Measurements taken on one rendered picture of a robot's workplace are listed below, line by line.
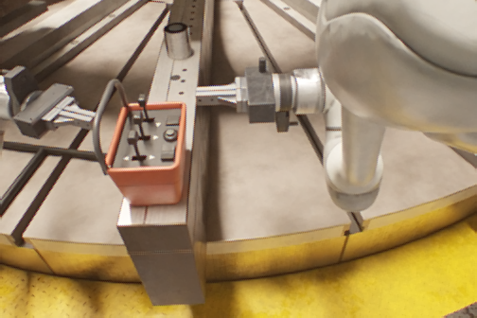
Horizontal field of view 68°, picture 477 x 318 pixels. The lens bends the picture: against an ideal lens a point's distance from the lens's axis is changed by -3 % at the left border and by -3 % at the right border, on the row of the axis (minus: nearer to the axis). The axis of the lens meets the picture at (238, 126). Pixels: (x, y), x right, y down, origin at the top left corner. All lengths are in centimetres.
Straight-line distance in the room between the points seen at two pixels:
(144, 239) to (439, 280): 112
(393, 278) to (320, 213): 43
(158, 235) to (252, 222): 47
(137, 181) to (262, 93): 28
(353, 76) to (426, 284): 141
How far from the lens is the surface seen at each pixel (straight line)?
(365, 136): 49
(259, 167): 131
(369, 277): 149
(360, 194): 73
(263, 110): 68
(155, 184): 70
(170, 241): 79
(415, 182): 139
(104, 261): 138
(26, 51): 206
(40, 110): 84
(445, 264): 162
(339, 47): 16
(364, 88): 16
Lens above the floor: 129
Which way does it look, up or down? 41 degrees down
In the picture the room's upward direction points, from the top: 2 degrees counter-clockwise
